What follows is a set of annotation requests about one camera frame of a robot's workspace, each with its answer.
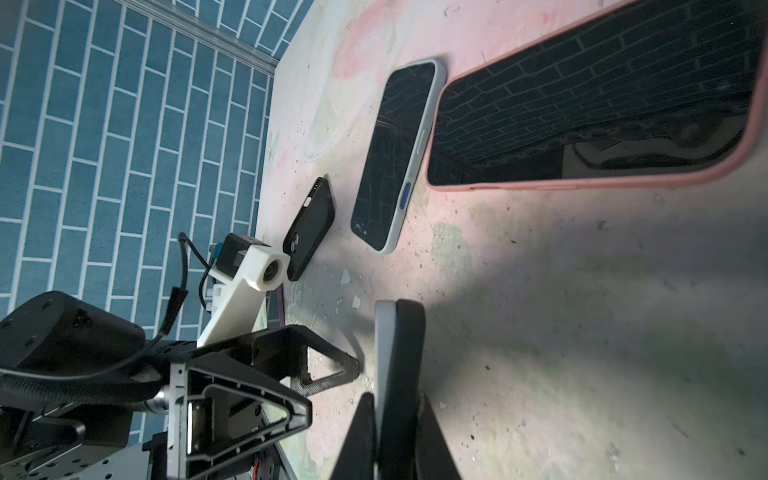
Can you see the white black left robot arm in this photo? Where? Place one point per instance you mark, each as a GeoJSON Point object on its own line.
{"type": "Point", "coordinates": [73, 376]}

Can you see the black phone case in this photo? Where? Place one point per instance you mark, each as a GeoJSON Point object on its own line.
{"type": "Point", "coordinates": [311, 224]}

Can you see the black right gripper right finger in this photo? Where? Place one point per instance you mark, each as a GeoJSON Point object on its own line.
{"type": "Point", "coordinates": [433, 459]}

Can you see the black phone face up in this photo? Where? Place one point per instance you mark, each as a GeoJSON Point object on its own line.
{"type": "Point", "coordinates": [385, 389]}

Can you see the black case dual camera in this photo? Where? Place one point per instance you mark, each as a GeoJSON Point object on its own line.
{"type": "Point", "coordinates": [408, 352]}

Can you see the aluminium corner post left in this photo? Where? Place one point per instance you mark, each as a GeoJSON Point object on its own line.
{"type": "Point", "coordinates": [195, 28]}

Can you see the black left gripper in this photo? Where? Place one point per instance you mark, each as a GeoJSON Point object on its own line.
{"type": "Point", "coordinates": [230, 401]}

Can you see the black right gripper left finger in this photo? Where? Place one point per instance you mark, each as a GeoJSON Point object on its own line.
{"type": "Point", "coordinates": [357, 457]}

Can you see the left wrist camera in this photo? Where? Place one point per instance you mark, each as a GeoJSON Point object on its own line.
{"type": "Point", "coordinates": [245, 270]}

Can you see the blue phone black screen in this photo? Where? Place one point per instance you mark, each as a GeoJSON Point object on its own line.
{"type": "Point", "coordinates": [393, 156]}

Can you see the light blue phone case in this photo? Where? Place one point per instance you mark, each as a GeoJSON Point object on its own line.
{"type": "Point", "coordinates": [420, 150]}

